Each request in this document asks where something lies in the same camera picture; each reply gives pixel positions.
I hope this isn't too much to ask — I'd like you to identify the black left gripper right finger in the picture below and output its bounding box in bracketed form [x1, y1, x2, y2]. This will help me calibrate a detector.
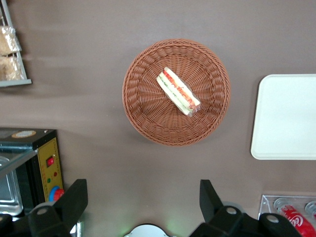
[189, 179, 248, 237]

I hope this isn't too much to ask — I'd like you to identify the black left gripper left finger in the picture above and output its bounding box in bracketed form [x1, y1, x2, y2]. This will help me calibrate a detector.
[28, 178, 89, 237]

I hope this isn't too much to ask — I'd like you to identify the triangle sandwich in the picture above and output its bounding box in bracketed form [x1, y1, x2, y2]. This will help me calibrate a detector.
[156, 66, 202, 118]

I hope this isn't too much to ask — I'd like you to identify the beige rectangular plastic tray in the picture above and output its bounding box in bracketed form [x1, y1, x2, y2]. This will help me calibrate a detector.
[250, 73, 316, 160]

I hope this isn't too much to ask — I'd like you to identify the round brown wicker basket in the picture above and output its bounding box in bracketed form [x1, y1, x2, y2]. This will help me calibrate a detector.
[122, 38, 232, 147]

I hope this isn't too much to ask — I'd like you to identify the tray of packaged snacks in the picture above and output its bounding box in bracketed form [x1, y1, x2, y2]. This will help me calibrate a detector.
[0, 0, 33, 88]

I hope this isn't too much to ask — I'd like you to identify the clear acrylic bottle rack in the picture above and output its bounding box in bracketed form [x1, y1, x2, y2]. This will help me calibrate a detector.
[257, 194, 316, 237]

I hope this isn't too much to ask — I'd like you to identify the black food warmer yellow panel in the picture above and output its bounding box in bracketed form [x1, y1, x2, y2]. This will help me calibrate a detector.
[0, 127, 66, 223]

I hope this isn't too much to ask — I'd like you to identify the steel pan in warmer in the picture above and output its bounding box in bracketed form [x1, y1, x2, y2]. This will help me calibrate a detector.
[0, 155, 24, 217]

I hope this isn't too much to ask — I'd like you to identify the red cola bottle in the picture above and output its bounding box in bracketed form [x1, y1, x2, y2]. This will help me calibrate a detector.
[277, 203, 316, 237]

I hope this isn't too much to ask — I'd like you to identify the clear bag of rice snacks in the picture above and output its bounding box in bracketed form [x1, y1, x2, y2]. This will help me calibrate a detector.
[0, 25, 22, 56]
[0, 55, 25, 81]

